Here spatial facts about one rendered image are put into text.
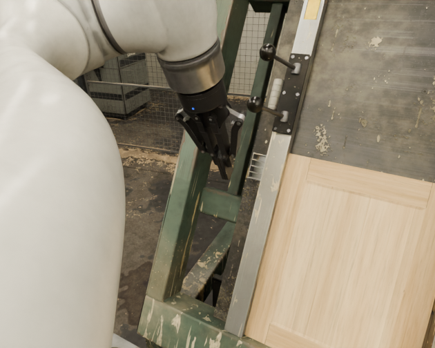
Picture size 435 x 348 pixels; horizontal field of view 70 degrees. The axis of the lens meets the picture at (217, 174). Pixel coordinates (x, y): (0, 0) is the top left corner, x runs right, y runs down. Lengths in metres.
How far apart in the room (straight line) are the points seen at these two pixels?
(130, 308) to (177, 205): 1.32
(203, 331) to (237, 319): 0.10
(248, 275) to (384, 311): 0.32
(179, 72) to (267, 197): 0.46
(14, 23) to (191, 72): 0.20
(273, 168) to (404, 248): 0.34
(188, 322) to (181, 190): 0.36
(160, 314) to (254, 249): 0.34
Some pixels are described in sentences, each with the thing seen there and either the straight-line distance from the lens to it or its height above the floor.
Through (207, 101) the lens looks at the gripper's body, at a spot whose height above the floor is 1.52.
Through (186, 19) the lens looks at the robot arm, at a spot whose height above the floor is 1.64.
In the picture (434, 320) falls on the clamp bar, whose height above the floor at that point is 1.09.
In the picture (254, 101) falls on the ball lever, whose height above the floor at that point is 1.45.
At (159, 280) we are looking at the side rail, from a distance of 0.95.
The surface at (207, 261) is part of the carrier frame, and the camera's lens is 1.22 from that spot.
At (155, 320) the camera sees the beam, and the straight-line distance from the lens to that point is 0.99.
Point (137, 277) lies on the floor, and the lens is 2.28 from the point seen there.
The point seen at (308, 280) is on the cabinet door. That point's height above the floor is 1.05.
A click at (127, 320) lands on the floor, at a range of 2.09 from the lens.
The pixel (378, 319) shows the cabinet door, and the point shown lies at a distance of 0.85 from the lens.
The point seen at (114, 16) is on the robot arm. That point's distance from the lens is 0.41.
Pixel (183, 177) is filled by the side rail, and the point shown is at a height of 1.21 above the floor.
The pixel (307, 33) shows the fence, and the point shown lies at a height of 1.57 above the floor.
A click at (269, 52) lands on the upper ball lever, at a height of 1.55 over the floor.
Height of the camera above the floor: 1.66
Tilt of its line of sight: 30 degrees down
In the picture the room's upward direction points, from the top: straight up
